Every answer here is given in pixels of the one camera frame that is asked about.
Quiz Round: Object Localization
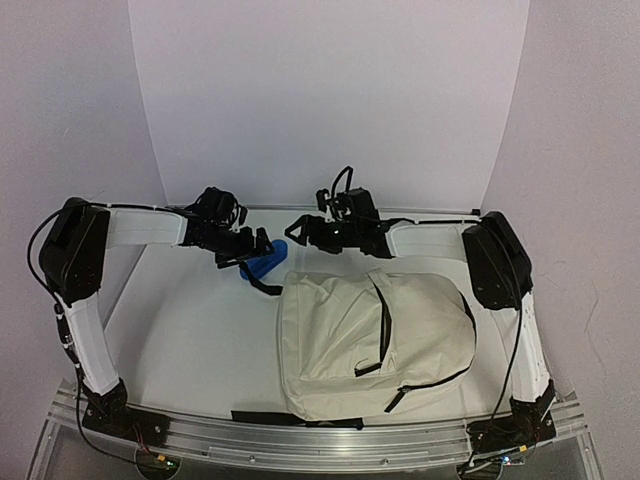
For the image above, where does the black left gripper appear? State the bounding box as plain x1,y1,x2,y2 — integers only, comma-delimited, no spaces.
200,222,274,269

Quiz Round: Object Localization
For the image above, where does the blue pencil case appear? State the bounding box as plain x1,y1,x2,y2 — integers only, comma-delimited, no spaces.
247,239,288,280

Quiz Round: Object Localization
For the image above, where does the cream white backpack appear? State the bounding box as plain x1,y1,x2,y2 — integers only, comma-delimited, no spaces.
230,264,479,431

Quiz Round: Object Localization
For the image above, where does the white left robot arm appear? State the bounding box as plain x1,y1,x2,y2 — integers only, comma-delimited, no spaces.
27,187,282,435

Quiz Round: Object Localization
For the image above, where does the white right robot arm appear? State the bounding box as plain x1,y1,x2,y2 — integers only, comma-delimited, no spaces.
285,212,555,410

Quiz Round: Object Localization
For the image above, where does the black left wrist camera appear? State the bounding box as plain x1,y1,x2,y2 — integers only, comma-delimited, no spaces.
193,187,248,228

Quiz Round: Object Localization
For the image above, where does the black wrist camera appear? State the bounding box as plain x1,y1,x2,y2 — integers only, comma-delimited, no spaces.
193,187,248,228
315,166,380,222

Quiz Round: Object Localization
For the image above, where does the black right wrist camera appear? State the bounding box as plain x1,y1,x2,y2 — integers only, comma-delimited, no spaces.
315,166,380,222

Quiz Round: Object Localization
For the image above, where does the aluminium front rail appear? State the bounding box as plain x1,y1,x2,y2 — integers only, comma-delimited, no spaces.
81,399,603,479

